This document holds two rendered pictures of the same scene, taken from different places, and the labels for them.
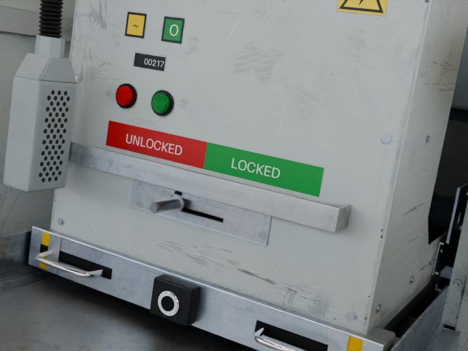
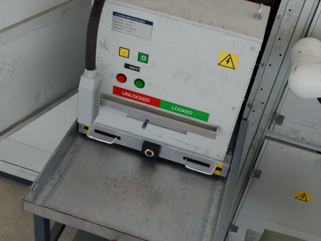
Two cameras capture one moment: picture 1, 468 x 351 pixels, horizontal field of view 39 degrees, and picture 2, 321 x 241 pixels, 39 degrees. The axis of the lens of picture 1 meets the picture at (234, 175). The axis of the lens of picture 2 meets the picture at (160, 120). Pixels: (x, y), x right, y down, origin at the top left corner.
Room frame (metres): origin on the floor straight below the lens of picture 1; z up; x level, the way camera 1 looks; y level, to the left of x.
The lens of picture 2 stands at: (-0.26, 0.38, 2.00)
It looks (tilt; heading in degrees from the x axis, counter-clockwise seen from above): 41 degrees down; 342
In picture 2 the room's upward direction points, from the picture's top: 10 degrees clockwise
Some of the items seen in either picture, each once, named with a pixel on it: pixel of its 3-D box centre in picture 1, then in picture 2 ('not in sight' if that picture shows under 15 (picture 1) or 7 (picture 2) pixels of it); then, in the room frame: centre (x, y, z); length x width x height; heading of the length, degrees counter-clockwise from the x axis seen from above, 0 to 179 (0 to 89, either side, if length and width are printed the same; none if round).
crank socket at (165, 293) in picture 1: (173, 300); (150, 150); (0.81, 0.05, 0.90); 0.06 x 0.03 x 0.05; 63
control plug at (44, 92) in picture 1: (43, 122); (90, 96); (0.86, 0.26, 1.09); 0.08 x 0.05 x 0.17; 153
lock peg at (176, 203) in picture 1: (168, 198); (146, 119); (0.82, 0.08, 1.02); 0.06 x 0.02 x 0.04; 153
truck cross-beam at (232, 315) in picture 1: (189, 294); (153, 143); (0.84, 0.03, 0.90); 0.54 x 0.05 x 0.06; 63
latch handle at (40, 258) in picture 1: (69, 263); (101, 135); (0.89, 0.21, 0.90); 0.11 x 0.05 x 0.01; 63
